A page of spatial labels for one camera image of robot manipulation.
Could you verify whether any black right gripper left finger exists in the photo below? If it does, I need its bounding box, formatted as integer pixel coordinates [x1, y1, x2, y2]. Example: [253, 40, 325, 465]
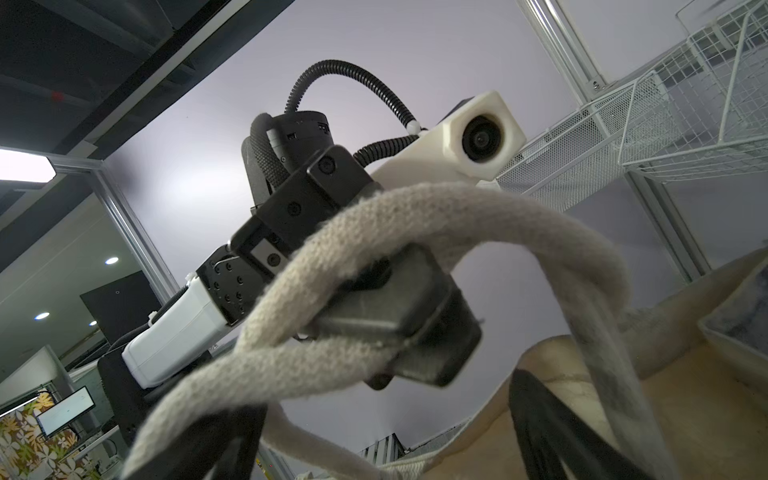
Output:
[125, 404, 267, 480]

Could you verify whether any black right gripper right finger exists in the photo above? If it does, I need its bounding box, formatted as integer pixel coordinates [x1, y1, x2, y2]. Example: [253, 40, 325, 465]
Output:
[508, 369, 649, 479]

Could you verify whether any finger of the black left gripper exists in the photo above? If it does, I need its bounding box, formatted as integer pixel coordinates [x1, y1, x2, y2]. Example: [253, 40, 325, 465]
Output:
[301, 244, 482, 387]

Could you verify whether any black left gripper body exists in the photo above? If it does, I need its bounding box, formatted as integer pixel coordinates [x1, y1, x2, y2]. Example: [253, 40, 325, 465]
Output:
[197, 145, 381, 327]

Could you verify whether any cream canvas grocery bag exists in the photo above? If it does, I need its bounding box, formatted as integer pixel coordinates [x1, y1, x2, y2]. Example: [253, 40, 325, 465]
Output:
[123, 183, 767, 479]

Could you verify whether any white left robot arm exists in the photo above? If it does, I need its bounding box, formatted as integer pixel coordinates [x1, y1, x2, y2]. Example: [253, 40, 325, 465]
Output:
[98, 111, 482, 443]

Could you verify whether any computer monitor in background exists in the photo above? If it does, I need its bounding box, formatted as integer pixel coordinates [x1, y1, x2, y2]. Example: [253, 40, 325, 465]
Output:
[36, 386, 95, 438]

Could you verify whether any white mesh box basket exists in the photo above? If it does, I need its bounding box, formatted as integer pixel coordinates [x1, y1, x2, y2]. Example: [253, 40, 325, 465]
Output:
[496, 71, 670, 212]

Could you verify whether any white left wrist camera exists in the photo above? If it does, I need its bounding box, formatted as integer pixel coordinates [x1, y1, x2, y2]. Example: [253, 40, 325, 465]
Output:
[371, 91, 527, 190]

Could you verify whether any white wire wall basket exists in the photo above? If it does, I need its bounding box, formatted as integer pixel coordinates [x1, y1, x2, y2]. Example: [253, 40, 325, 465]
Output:
[618, 1, 767, 183]

